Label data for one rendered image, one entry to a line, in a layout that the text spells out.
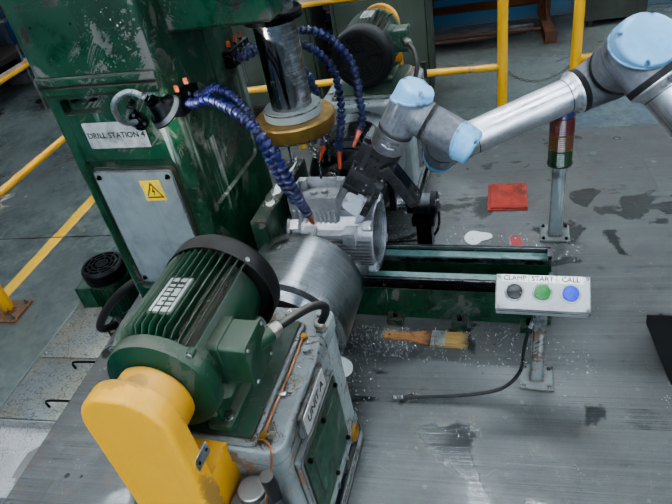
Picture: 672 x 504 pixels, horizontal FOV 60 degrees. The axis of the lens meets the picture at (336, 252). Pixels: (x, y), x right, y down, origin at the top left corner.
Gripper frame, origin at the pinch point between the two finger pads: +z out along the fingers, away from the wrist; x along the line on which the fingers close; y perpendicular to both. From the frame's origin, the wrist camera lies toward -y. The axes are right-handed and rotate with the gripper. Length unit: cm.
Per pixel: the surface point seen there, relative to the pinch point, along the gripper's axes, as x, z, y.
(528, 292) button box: 19.8, -16.3, -33.4
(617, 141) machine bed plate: -91, -8, -72
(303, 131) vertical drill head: 1.9, -16.2, 19.3
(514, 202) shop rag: -51, 8, -43
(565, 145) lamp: -33, -23, -39
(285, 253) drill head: 22.7, -1.8, 11.7
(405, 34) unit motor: -67, -19, 9
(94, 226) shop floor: -148, 209, 143
